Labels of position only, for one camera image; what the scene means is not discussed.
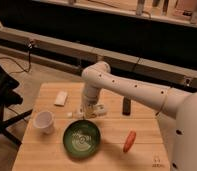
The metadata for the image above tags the black cable on floor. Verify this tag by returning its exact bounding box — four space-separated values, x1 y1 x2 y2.
0 42 34 76

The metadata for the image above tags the green ceramic bowl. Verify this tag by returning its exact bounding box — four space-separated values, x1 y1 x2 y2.
63 120 101 159

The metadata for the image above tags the white bottle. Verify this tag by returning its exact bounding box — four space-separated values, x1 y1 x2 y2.
54 91 68 106

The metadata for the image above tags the black chair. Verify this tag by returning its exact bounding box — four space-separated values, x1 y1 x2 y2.
0 65 32 146

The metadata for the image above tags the dark rectangular block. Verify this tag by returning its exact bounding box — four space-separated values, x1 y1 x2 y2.
122 98 131 116

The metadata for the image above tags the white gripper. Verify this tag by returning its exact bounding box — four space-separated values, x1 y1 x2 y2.
74 104 107 119

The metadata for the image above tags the white paper cup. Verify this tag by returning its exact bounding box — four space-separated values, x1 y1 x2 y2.
33 111 54 134

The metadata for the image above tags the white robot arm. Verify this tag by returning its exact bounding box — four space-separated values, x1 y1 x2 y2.
81 61 197 171

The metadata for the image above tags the orange carrot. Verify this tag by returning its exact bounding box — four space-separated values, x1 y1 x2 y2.
123 131 136 153

